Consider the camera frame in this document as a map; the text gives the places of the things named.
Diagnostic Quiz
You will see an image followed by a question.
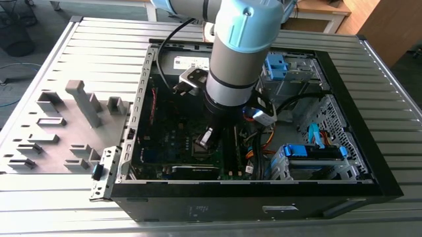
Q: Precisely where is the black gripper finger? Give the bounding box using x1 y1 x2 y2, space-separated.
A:
201 125 214 145
194 134 208 151

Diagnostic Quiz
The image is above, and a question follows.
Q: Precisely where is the metal socket cover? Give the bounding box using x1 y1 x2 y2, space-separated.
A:
190 134 213 159

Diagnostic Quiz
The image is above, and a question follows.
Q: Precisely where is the black RAM slot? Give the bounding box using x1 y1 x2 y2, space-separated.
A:
231 124 244 176
220 127 233 176

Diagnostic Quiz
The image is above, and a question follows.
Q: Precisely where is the black graphics card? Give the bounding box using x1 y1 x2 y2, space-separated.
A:
162 164 220 180

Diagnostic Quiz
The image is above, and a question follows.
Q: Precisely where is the dark green motherboard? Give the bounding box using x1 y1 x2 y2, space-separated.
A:
130 74 255 181

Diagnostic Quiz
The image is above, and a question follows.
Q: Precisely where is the black open PC case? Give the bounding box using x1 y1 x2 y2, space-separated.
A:
109 37 404 223

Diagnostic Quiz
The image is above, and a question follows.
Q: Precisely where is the grey power supply unit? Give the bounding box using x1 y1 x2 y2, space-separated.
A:
152 49 210 109

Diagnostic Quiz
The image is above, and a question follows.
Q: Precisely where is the grey metal drive cage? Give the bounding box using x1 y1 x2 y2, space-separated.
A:
255 50 329 117

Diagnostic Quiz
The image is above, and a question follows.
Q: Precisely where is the hard disk in blue carrier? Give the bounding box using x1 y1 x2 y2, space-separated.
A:
283 144 347 173

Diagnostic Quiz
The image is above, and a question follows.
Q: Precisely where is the blue drive bay latch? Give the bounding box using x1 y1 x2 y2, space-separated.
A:
264 53 288 81

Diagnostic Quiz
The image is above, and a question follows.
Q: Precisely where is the grey parts rack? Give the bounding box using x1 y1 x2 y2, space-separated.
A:
0 79 138 175

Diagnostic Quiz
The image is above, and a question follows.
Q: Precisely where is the white framed wooden desk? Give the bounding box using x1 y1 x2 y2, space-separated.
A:
144 0 352 34

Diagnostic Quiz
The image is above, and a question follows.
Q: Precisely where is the wooden cabinet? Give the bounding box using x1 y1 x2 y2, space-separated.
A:
341 0 422 69

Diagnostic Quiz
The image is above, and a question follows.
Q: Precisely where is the black round bin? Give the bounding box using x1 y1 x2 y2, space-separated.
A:
0 11 36 58

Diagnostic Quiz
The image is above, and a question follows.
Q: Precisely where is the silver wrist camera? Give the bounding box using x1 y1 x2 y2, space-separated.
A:
243 95 277 125

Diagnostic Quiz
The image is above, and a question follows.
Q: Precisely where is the orange yellow wire bundle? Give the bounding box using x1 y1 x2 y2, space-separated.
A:
245 116 276 160

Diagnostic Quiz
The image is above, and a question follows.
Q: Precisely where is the thick black cable bundle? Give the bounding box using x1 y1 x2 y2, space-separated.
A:
252 91 332 180

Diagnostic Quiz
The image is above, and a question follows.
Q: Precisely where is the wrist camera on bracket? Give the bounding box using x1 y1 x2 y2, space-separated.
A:
170 68 209 97

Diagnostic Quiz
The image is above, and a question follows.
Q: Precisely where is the thin red wire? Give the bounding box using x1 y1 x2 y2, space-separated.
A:
149 86 157 124

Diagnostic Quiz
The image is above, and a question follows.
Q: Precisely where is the blue data wire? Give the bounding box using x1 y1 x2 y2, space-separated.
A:
308 122 321 149

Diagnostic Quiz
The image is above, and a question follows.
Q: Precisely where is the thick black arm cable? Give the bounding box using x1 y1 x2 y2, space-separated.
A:
156 18 198 92

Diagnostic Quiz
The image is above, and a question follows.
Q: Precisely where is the grey hinged expansion bracket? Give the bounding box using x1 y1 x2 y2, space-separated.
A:
88 145 122 202

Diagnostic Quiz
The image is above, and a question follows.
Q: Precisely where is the orange disk power wire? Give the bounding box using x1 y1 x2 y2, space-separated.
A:
320 130 333 147

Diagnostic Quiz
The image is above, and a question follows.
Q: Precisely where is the pale blue floor cable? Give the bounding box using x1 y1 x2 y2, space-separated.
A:
0 63 42 75

